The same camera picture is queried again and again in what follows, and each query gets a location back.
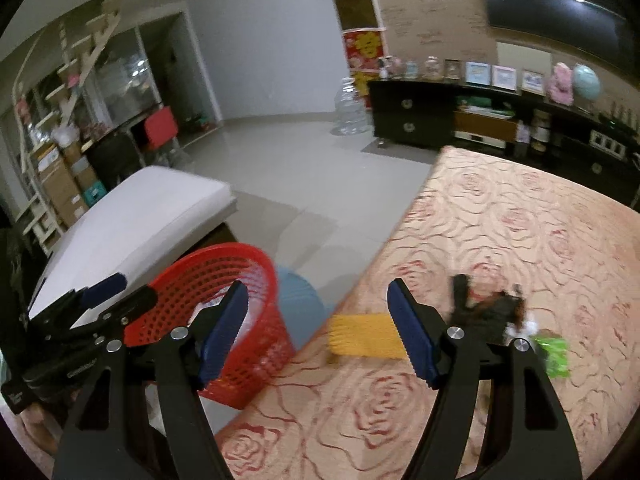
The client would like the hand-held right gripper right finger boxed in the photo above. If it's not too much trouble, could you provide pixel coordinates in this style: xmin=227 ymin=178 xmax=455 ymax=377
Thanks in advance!
xmin=386 ymin=276 xmax=584 ymax=480

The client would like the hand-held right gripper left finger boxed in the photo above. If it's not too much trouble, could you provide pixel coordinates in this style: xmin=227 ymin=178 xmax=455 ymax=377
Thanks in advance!
xmin=51 ymin=280 xmax=251 ymax=480

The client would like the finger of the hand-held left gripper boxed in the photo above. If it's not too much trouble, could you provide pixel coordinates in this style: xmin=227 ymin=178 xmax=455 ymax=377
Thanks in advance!
xmin=27 ymin=273 xmax=128 ymax=331
xmin=65 ymin=285 xmax=160 ymax=356

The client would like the red plastic mesh basket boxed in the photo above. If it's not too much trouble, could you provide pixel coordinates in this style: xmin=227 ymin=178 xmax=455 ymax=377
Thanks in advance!
xmin=122 ymin=242 xmax=296 ymax=410

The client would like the green plastic wrapper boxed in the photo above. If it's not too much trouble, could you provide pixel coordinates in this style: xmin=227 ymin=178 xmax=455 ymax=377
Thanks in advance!
xmin=532 ymin=336 xmax=571 ymax=378

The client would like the white mattress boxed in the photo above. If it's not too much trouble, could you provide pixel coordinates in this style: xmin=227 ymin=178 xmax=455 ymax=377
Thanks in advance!
xmin=27 ymin=166 xmax=238 ymax=321

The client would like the stack of cardboard boxes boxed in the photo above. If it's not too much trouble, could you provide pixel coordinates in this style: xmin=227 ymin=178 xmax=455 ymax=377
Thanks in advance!
xmin=32 ymin=140 xmax=98 ymax=228

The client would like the black chair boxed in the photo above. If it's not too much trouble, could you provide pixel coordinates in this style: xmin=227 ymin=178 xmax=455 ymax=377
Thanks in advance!
xmin=87 ymin=132 xmax=146 ymax=188

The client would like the red chair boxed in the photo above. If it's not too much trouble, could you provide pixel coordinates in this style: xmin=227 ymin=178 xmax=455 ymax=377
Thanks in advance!
xmin=144 ymin=106 xmax=181 ymax=153

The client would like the black television cabinet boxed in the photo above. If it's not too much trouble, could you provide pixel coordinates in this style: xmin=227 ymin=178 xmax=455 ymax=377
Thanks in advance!
xmin=367 ymin=79 xmax=640 ymax=206

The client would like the wooden drawer box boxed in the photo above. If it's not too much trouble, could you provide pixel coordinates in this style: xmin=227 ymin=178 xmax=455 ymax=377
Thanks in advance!
xmin=454 ymin=110 xmax=518 ymax=143

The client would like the clear water jug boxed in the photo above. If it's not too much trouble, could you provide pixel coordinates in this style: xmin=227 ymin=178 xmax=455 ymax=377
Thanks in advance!
xmin=332 ymin=76 xmax=368 ymax=136

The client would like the green flat package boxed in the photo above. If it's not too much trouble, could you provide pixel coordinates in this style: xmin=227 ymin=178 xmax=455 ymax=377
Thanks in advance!
xmin=457 ymin=97 xmax=516 ymax=113

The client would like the round tin can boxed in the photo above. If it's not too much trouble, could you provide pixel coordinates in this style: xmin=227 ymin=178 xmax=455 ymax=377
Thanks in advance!
xmin=531 ymin=110 xmax=551 ymax=143

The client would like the wooden open staircase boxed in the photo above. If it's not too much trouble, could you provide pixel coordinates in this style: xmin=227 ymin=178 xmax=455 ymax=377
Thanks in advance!
xmin=12 ymin=0 xmax=126 ymax=241

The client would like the white power strip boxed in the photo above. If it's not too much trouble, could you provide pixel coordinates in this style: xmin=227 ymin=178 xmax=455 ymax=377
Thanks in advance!
xmin=590 ymin=130 xmax=626 ymax=153

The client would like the pink plush toy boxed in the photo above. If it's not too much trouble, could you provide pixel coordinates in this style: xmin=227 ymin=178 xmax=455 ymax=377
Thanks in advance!
xmin=547 ymin=62 xmax=575 ymax=103

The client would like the black router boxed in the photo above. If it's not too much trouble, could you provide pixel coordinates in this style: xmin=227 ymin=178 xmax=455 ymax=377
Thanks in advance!
xmin=600 ymin=105 xmax=640 ymax=133

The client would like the light blue globe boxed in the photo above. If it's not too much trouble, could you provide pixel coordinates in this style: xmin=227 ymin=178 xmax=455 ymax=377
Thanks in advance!
xmin=571 ymin=63 xmax=602 ymax=111

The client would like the black flat television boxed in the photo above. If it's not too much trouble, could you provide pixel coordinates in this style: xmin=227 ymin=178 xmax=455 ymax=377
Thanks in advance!
xmin=472 ymin=0 xmax=640 ymax=73

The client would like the blue picture frame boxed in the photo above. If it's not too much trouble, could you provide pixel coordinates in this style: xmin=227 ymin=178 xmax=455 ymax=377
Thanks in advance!
xmin=465 ymin=61 xmax=491 ymax=86

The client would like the small white picture frame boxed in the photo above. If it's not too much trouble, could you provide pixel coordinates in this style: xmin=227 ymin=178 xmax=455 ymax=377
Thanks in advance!
xmin=521 ymin=70 xmax=546 ymax=95

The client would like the red yellow wall poster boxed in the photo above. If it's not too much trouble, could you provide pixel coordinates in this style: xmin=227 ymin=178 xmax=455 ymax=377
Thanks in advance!
xmin=341 ymin=29 xmax=385 ymax=108

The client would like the white wall panel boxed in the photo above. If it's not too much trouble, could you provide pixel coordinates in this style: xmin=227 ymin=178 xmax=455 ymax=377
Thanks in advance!
xmin=496 ymin=40 xmax=553 ymax=68

